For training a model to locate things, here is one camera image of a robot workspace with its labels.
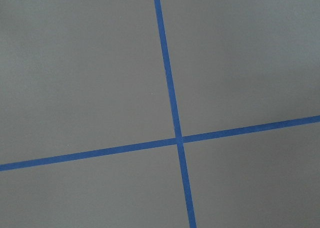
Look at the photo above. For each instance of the blue tape strip lengthwise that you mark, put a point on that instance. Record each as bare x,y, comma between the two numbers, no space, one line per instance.
175,115

